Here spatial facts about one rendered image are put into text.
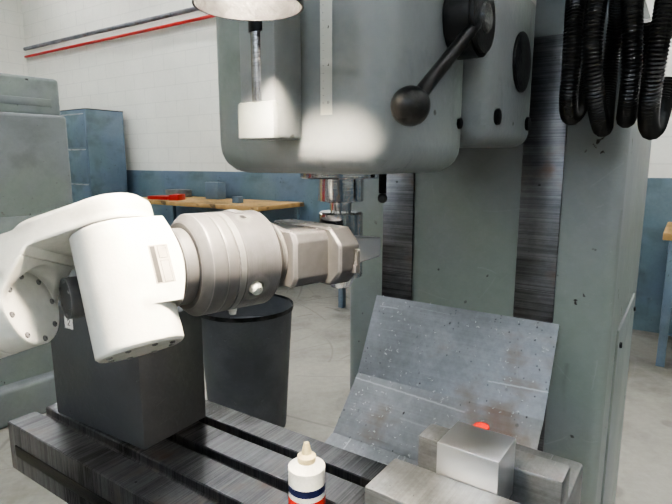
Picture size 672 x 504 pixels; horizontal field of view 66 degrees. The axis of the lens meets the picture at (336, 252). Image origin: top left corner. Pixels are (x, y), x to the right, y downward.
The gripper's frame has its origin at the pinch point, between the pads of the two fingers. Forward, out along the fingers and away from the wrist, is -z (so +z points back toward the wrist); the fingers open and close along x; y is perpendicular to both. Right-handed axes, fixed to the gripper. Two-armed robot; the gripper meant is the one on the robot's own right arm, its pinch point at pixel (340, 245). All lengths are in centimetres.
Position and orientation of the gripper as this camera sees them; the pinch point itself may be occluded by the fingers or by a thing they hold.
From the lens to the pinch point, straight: 56.1
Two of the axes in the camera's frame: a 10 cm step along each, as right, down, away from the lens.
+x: -6.7, -1.3, 7.3
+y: -0.1, 9.9, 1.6
